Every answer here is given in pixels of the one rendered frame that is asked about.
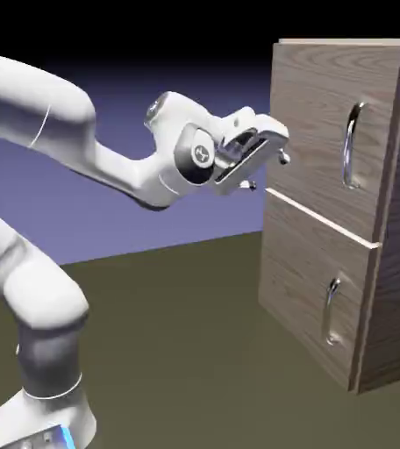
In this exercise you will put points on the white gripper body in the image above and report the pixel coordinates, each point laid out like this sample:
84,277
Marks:
272,135

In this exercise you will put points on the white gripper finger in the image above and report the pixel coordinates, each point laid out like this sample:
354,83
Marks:
284,158
251,185

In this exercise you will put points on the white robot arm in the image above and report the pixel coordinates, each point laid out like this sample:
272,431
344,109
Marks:
45,112

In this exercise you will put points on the large wooden cabinet door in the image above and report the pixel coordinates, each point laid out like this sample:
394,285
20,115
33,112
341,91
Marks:
312,115

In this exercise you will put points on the small wooden cabinet door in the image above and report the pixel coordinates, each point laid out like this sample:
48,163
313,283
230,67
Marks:
298,280

